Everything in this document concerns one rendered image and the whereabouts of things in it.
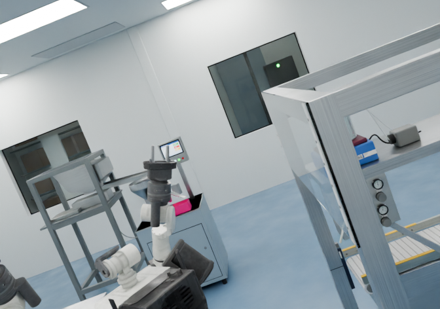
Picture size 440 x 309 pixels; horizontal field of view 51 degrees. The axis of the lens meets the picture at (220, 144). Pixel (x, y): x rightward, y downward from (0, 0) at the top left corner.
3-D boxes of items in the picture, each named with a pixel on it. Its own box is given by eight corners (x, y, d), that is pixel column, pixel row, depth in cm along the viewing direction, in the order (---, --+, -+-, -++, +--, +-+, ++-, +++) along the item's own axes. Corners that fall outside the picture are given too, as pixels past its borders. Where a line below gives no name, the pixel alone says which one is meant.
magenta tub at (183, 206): (174, 217, 411) (171, 207, 410) (176, 213, 423) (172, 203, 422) (191, 210, 410) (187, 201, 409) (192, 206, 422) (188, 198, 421)
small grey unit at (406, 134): (395, 149, 173) (390, 134, 173) (388, 146, 180) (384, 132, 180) (421, 139, 173) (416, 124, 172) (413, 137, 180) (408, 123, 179)
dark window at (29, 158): (30, 216, 705) (0, 149, 691) (31, 215, 707) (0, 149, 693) (109, 185, 697) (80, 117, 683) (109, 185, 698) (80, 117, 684)
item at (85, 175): (61, 332, 456) (-3, 194, 437) (93, 284, 562) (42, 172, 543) (196, 283, 447) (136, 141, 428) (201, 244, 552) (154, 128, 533)
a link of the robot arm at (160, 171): (179, 163, 168) (178, 195, 170) (173, 159, 177) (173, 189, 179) (145, 164, 165) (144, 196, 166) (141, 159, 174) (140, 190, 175)
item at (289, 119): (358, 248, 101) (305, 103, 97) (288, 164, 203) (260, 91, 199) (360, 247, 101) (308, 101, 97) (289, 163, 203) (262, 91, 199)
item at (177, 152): (181, 205, 445) (156, 145, 437) (182, 202, 455) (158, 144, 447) (203, 196, 444) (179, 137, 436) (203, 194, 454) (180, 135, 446)
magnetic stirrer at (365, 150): (329, 179, 169) (321, 156, 168) (317, 168, 190) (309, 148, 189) (380, 159, 168) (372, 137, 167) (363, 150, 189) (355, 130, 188)
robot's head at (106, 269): (134, 260, 143) (118, 242, 145) (112, 275, 137) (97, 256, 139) (129, 270, 147) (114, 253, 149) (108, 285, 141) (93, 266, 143)
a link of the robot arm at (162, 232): (175, 202, 174) (176, 230, 181) (151, 200, 175) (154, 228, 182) (171, 213, 169) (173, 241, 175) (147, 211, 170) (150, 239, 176)
